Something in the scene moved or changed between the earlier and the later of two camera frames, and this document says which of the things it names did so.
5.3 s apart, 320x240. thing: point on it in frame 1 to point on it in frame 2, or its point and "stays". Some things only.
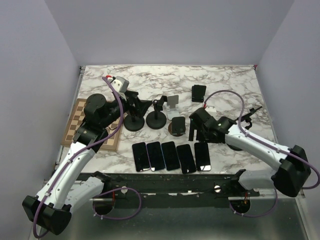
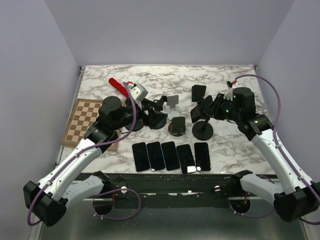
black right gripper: x=200 y=138 to x=214 y=109
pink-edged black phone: x=141 y=156 stays
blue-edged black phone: x=155 y=155 stays
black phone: x=202 y=156 stays
